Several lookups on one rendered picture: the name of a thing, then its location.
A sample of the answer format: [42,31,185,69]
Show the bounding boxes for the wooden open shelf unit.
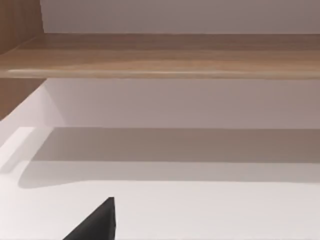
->
[0,0,320,121]

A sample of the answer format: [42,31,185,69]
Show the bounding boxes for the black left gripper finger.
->
[62,196,117,240]

